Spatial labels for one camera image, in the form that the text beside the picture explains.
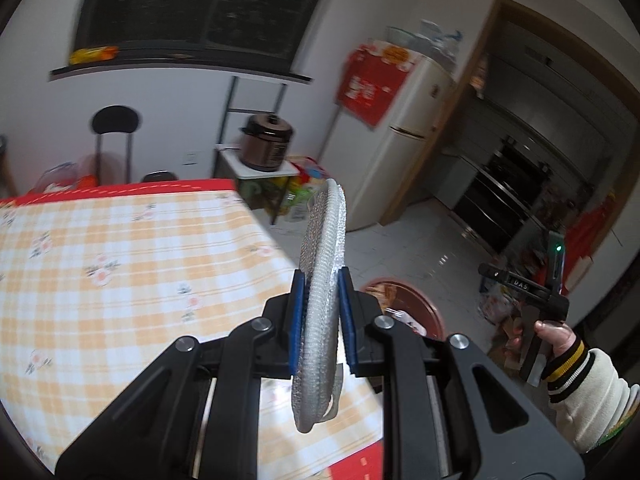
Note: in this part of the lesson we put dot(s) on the white foam net sleeve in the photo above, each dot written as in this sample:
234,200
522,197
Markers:
320,260

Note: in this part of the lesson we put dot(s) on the clear glassware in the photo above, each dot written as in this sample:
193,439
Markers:
425,42

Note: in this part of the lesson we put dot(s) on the black window sill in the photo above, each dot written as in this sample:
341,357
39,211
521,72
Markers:
175,67

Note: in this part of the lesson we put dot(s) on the brown electric pressure cooker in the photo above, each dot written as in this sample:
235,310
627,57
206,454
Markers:
265,145

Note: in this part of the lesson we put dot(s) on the white-top black frame rack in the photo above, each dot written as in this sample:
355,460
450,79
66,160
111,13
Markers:
232,162

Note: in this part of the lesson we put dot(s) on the brown round trash bin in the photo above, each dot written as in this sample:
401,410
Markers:
405,294

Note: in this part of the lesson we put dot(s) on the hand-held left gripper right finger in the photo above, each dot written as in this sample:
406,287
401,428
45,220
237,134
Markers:
348,320

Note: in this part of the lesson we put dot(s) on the white wall socket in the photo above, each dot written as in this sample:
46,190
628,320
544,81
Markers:
189,159

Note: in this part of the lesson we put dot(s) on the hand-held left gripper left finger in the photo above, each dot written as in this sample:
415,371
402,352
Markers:
297,320

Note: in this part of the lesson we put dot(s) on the black built-in oven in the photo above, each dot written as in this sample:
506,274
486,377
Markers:
505,195

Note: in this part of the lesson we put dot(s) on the yellow orange snack packet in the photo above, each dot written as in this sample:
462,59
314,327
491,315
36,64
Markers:
94,55

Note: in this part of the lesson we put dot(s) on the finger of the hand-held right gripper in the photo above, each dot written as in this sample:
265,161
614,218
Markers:
492,273

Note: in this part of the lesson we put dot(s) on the person's right hand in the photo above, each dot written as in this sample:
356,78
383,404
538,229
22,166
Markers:
557,337

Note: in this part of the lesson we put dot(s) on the colourful shopping bag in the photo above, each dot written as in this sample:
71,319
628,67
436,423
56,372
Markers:
305,180

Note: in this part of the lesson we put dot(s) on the black stool seat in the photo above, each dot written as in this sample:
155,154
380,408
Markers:
159,176

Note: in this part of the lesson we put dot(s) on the red printed cloth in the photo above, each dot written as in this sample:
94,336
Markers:
375,90

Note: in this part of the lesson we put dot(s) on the person's right forearm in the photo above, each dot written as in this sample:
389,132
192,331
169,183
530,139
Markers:
595,395

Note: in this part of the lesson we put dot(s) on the cream refrigerator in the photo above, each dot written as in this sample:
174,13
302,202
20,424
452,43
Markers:
400,170

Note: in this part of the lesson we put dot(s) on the black round-back chair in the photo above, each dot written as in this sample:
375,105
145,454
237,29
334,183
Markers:
117,120

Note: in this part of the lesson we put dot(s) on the wooden door frame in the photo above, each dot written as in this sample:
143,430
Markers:
450,125

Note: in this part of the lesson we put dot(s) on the dark window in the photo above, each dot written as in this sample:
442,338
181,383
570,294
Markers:
200,5

